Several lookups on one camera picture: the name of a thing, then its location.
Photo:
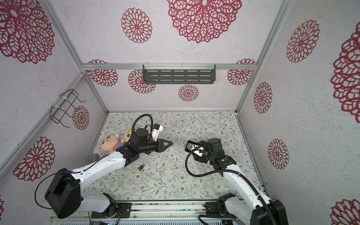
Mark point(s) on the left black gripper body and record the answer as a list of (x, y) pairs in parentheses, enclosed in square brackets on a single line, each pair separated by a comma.
[(159, 145)]

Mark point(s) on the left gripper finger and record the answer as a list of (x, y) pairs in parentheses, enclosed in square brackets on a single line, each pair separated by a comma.
[(168, 143), (167, 147)]

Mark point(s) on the green wired earphones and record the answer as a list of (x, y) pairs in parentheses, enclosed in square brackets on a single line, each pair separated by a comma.
[(148, 172)]

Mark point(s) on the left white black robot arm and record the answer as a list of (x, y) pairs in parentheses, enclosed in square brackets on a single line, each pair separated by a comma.
[(65, 194)]

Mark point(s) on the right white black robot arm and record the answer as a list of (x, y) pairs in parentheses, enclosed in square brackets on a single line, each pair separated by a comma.
[(253, 208)]

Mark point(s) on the yellow head pink plush doll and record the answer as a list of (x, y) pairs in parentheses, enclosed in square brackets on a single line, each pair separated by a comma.
[(128, 135)]

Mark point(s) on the beige striped plush doll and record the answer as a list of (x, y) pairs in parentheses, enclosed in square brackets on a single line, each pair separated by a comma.
[(111, 143)]

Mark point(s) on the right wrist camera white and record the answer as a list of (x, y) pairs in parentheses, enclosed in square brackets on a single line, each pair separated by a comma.
[(199, 151)]

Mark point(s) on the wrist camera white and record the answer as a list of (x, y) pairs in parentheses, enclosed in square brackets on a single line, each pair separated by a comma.
[(156, 131), (199, 151)]

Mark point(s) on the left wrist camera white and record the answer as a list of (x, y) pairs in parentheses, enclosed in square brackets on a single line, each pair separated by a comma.
[(156, 131)]

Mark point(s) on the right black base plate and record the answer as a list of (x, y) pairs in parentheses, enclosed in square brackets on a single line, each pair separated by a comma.
[(215, 209)]

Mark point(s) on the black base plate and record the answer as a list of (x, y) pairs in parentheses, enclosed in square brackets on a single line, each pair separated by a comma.
[(215, 209), (119, 210)]

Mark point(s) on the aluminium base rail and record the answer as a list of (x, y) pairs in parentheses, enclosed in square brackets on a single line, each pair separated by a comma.
[(176, 212)]

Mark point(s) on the dark grey wall shelf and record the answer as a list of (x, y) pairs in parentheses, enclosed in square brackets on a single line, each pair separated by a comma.
[(152, 74)]

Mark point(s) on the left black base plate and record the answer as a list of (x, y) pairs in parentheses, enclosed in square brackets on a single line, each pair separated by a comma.
[(119, 210)]

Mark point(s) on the black wire wall rack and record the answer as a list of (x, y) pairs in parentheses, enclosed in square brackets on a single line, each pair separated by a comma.
[(59, 111)]

